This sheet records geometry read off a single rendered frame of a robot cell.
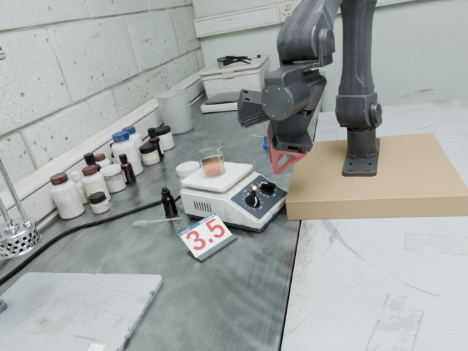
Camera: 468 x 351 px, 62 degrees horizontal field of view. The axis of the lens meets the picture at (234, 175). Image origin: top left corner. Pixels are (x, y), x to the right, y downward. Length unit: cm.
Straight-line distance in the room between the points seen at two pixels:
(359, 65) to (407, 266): 40
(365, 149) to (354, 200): 17
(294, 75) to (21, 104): 74
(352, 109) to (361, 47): 12
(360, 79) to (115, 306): 62
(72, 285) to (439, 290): 60
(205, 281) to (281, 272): 13
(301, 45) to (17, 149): 74
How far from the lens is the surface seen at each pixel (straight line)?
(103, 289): 73
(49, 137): 118
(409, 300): 61
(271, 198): 80
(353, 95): 85
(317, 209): 78
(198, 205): 83
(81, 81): 132
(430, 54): 229
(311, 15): 67
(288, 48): 66
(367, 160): 90
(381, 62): 226
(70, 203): 104
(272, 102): 61
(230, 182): 79
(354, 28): 85
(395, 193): 78
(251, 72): 188
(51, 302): 76
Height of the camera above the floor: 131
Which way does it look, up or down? 23 degrees down
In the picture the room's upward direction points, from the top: 11 degrees counter-clockwise
